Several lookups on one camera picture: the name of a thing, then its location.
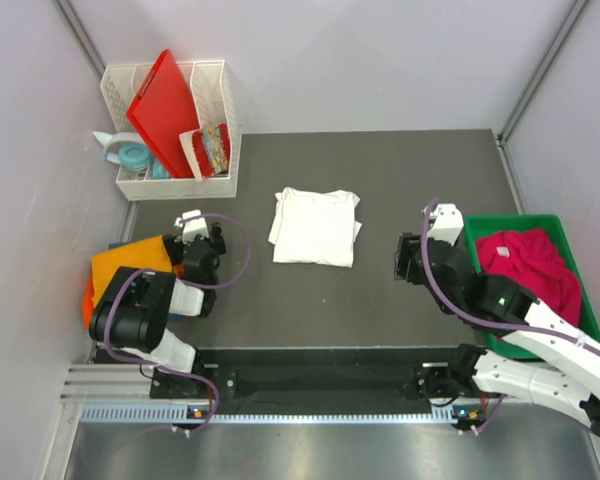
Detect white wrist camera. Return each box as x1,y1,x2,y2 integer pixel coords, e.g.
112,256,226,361
174,210,209,244
425,203,464,246

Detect green plastic bin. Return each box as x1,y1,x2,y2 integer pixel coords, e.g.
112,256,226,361
464,214,600,342

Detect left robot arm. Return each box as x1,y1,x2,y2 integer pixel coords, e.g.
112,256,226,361
86,222,227,397

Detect white t shirt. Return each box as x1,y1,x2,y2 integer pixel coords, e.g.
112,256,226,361
268,187,362,268

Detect red patterned booklet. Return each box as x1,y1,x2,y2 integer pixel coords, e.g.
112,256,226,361
179,122,231,182

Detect red plastic folder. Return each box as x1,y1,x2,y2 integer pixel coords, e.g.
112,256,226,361
126,49,199,179

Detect white file organizer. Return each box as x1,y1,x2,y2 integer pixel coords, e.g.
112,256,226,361
100,60,242,201

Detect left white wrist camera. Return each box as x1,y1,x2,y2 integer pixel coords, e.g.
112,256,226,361
174,210,209,244

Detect pink t shirt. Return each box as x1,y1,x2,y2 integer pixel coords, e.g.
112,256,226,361
475,228,582,327

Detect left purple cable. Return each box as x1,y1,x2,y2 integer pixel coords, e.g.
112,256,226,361
102,213,253,431

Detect purple cable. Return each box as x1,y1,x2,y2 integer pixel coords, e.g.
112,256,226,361
419,197,600,431
102,213,253,431

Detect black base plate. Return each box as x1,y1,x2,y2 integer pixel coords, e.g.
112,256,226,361
124,344,484,409

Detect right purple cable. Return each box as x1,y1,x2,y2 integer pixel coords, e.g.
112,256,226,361
419,197,600,431

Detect light blue headphones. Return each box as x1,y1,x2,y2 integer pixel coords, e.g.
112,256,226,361
92,131,171,180

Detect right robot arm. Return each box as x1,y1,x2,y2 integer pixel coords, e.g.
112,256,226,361
394,233,600,438

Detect aluminium frame rail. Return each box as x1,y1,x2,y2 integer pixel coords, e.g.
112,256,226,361
496,0,591,148

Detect white cable duct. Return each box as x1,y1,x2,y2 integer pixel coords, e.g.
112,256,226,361
80,403,479,426

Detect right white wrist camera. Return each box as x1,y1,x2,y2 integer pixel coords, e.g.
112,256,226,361
425,203,464,246

